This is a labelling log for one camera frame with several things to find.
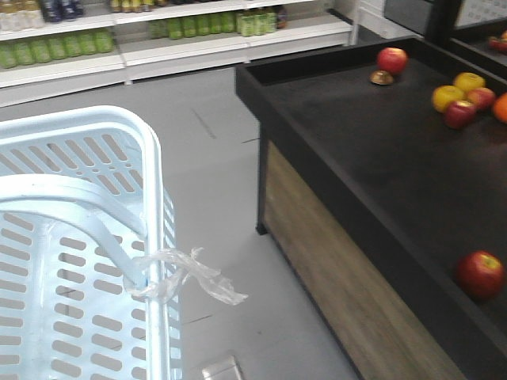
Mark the black wooden produce display stand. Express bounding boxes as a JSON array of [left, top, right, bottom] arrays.
[[235, 21, 506, 379]]

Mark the orange fruit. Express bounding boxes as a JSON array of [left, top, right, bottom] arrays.
[[491, 93, 507, 124]]

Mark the metal floor socket plate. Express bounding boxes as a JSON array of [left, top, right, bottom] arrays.
[[201, 355, 244, 380]]

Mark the yellow apple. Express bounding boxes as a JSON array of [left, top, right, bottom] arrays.
[[431, 85, 466, 113]]

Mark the clear plastic wrap strip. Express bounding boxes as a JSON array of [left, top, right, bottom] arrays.
[[123, 247, 248, 306]]

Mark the red apple near corner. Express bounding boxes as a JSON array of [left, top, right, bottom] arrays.
[[376, 47, 409, 75]]

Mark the red apple front tray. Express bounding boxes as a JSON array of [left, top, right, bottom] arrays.
[[454, 251, 506, 302]]

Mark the white store shelving unit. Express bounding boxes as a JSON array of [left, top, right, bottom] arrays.
[[1, 1, 357, 107]]

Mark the dark red apple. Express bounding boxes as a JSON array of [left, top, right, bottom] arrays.
[[444, 101, 477, 130]]

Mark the light blue plastic basket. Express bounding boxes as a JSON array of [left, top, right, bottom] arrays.
[[1, 106, 183, 379]]

